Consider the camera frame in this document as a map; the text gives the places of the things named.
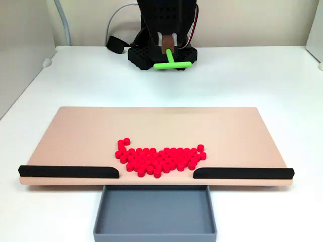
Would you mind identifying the green T-shaped pusher tool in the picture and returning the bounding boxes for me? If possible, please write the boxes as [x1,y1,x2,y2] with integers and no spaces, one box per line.
[153,34,192,71]

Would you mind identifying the grey container tray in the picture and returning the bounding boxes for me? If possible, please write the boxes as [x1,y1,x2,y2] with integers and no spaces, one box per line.
[92,185,218,242]

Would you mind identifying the beige board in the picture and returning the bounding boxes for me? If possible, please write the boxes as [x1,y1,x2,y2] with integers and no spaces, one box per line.
[19,106,295,189]

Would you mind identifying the black foam barrier strip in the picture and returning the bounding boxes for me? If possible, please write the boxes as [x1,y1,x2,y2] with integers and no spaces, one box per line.
[18,165,120,179]
[193,167,295,180]

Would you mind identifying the red white black servo cable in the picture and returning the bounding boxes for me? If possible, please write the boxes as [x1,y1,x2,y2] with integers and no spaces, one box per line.
[181,4,200,50]

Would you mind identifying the white power cable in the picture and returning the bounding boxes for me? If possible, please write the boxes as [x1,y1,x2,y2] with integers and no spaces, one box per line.
[105,2,139,47]

